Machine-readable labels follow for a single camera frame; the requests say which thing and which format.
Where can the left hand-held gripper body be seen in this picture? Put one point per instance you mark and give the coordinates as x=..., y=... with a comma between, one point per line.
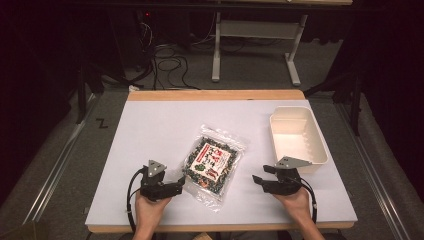
x=154, y=182

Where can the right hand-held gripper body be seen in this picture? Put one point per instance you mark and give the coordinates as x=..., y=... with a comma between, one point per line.
x=286, y=180

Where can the clear printed snack packet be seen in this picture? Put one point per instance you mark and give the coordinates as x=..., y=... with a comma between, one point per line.
x=212, y=162

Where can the person's right hand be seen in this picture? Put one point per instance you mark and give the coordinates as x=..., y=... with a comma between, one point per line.
x=295, y=203

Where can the person's left hand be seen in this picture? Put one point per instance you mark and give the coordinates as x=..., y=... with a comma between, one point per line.
x=148, y=208

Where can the white plastic bin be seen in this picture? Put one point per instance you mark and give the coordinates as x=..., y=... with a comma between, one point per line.
x=296, y=136

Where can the white table mat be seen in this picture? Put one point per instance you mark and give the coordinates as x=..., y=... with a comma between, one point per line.
x=156, y=133

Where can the white plug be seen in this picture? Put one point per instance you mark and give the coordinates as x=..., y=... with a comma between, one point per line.
x=134, y=88

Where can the black metal stand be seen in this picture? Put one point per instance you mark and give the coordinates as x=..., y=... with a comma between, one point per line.
x=82, y=93
x=355, y=100

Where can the aluminium floor rail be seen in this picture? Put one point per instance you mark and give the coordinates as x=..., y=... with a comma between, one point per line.
x=373, y=166
x=56, y=166

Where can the white metal desk frame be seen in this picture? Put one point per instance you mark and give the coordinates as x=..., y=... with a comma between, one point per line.
x=256, y=29

